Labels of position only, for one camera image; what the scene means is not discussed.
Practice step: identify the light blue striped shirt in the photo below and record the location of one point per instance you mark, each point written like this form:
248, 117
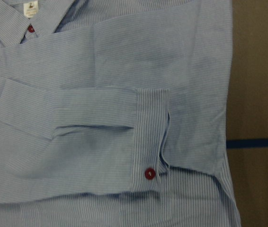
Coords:
113, 113

